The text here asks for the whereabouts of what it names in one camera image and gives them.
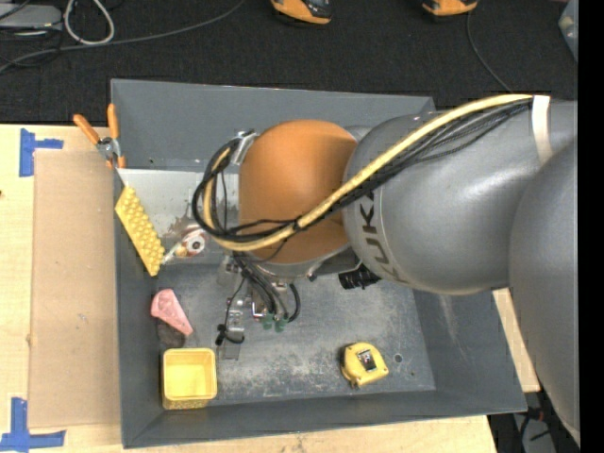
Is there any yellow square plastic cup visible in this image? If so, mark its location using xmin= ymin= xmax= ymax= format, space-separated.
xmin=160 ymin=346 xmax=219 ymax=411

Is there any brown and white round toy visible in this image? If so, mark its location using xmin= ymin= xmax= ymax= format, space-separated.
xmin=162 ymin=224 xmax=210 ymax=264

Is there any pink wedge sponge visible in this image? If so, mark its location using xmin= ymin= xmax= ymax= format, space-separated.
xmin=150 ymin=288 xmax=195 ymax=338

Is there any grey metal bin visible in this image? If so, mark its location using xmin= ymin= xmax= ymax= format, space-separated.
xmin=109 ymin=77 xmax=529 ymax=449

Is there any yellow studded brick plate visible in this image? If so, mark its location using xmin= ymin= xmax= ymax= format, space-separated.
xmin=114 ymin=185 xmax=167 ymax=278

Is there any yellow tape measure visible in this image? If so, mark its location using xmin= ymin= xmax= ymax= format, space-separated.
xmin=339 ymin=341 xmax=391 ymax=390

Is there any brown cardboard board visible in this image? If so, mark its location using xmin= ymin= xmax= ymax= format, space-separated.
xmin=26 ymin=150 xmax=122 ymax=429

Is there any black cylinder on white bracket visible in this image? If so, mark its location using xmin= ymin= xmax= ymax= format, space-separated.
xmin=337 ymin=265 xmax=382 ymax=292

